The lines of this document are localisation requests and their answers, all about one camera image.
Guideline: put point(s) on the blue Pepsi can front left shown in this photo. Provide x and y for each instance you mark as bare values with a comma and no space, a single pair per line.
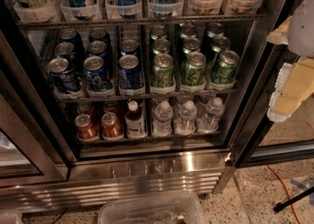
63,75

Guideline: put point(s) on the water bottle right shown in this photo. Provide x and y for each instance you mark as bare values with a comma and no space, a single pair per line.
209,112

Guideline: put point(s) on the brown drink bottle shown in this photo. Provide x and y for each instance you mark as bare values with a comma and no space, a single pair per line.
135,121

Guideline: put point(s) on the black tripod leg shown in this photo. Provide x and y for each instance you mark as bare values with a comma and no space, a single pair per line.
282,205

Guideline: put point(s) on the clear plastic bin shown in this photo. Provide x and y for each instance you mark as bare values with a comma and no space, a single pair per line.
163,208

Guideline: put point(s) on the stainless steel fridge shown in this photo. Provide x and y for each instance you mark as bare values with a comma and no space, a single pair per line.
64,173

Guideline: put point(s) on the green can front left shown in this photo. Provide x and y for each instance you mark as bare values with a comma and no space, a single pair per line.
162,70

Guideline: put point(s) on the green can front right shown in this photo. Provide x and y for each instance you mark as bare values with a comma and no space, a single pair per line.
224,69

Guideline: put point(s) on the green can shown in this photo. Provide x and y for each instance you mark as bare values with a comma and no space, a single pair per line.
224,69
193,69
191,44
219,44
161,45
162,70

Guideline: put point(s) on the water bottle middle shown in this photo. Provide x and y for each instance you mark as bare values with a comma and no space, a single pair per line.
185,122

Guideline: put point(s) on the green can front middle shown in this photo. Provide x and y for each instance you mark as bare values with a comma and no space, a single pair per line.
193,69

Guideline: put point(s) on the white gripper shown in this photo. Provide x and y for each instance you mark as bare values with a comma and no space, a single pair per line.
303,28

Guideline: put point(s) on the water bottle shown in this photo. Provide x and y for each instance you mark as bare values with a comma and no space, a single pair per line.
185,122
162,122
209,112

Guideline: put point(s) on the water bottle left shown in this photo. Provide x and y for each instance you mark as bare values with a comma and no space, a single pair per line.
162,122

